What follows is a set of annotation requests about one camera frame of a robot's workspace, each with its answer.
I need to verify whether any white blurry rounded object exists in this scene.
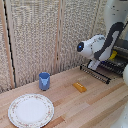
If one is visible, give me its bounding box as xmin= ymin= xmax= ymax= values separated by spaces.
xmin=110 ymin=103 xmax=128 ymax=128

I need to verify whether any wooden screen post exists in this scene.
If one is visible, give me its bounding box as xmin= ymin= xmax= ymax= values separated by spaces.
xmin=53 ymin=0 xmax=65 ymax=73
xmin=0 ymin=0 xmax=16 ymax=90
xmin=87 ymin=0 xmax=101 ymax=43

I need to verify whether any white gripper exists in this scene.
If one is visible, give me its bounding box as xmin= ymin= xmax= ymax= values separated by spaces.
xmin=87 ymin=59 xmax=102 ymax=71

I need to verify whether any white floral rim plate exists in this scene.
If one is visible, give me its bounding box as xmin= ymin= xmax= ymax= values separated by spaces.
xmin=7 ymin=93 xmax=55 ymax=128

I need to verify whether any orange rectangular block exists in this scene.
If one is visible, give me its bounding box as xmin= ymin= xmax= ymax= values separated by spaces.
xmin=72 ymin=82 xmax=88 ymax=93

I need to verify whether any blue cup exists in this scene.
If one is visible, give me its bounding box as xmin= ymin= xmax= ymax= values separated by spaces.
xmin=38 ymin=71 xmax=52 ymax=92

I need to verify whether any black oven wire tray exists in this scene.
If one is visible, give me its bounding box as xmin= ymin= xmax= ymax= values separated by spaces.
xmin=99 ymin=59 xmax=128 ymax=75

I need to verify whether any black wire dish rack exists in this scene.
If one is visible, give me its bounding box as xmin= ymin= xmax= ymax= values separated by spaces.
xmin=79 ymin=63 xmax=112 ymax=85

